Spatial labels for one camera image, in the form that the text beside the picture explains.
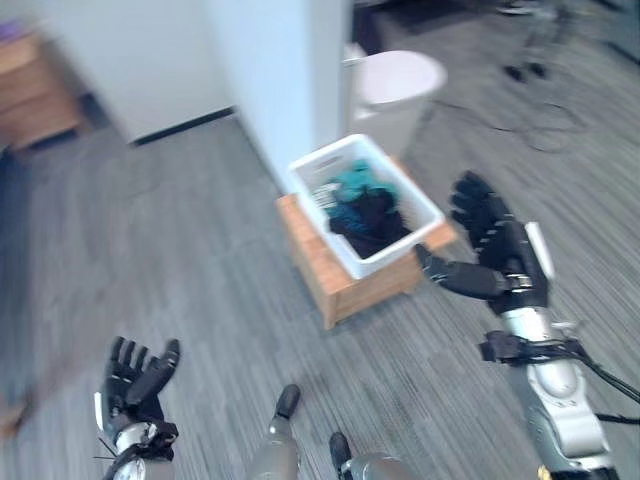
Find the teal cloth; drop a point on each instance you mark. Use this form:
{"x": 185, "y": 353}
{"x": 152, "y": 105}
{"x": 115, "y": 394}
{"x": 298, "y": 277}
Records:
{"x": 360, "y": 187}

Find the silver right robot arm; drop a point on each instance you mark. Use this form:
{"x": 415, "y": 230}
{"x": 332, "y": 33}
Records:
{"x": 555, "y": 390}

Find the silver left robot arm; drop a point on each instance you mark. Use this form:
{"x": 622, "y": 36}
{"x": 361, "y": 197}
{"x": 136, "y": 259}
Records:
{"x": 137, "y": 450}

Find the white round bin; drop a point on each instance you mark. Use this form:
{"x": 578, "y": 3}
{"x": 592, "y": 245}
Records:
{"x": 395, "y": 95}

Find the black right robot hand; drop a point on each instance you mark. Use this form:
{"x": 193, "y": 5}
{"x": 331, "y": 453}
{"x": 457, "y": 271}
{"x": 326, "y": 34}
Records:
{"x": 500, "y": 235}

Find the black wheeled stand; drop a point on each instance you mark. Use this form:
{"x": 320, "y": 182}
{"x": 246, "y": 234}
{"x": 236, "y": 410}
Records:
{"x": 537, "y": 40}

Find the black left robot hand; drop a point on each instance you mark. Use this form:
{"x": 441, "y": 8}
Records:
{"x": 134, "y": 381}

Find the white plastic laundry basket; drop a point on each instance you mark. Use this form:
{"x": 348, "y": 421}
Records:
{"x": 365, "y": 205}

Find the wooden stool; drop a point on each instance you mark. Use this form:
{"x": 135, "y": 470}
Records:
{"x": 360, "y": 280}

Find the silver robot right leg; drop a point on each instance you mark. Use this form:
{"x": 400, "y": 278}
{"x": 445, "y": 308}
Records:
{"x": 367, "y": 462}

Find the black cloth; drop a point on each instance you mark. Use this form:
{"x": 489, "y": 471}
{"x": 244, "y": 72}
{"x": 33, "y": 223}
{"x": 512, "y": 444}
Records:
{"x": 375, "y": 225}

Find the wooden furniture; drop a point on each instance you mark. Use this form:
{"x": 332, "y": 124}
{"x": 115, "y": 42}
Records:
{"x": 35, "y": 95}

